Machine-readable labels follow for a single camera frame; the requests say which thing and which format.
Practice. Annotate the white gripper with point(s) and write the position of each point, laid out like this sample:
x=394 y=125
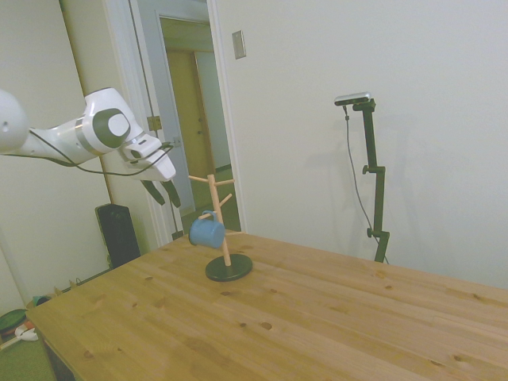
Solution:
x=162 y=168

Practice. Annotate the blue enamel mug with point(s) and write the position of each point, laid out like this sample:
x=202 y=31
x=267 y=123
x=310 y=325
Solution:
x=206 y=232

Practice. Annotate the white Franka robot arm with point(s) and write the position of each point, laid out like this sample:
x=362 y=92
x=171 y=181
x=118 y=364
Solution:
x=47 y=139

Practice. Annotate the wooden mug tree black base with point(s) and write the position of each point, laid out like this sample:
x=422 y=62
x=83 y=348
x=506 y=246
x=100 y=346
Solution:
x=229 y=270

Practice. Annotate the black tower speaker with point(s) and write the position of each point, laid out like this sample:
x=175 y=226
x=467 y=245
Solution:
x=119 y=238

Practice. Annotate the brass door hinge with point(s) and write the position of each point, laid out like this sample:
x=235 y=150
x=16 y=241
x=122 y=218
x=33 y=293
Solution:
x=155 y=123

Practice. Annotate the brown wooden door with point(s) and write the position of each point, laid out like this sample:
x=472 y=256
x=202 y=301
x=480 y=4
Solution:
x=190 y=119

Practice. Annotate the white open door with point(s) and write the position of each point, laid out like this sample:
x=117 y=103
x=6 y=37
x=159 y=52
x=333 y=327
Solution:
x=155 y=71

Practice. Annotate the white floor item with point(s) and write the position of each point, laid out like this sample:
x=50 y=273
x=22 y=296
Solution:
x=28 y=335

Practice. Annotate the green floor item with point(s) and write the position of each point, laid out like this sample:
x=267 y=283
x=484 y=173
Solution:
x=10 y=321

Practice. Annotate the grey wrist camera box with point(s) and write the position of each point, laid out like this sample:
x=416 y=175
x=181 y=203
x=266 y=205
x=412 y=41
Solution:
x=141 y=148

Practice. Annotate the metal wall switch plate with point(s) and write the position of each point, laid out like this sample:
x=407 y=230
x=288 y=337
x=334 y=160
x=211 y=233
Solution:
x=239 y=45

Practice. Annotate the grey exterior camera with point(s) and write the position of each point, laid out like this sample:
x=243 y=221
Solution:
x=353 y=98

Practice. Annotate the black jointed camera stand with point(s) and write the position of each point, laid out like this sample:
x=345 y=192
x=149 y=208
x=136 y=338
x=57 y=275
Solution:
x=375 y=158

